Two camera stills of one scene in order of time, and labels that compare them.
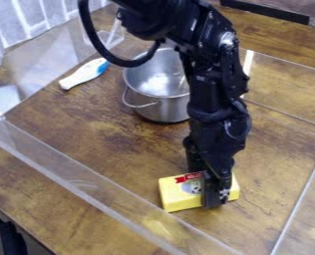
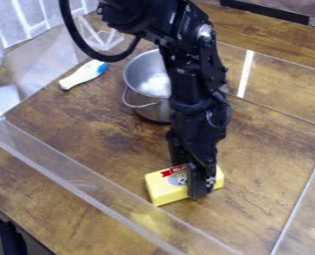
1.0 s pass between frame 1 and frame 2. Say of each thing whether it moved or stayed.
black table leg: stayed
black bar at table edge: stayed
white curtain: stayed
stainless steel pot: stayed
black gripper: moved
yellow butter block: moved
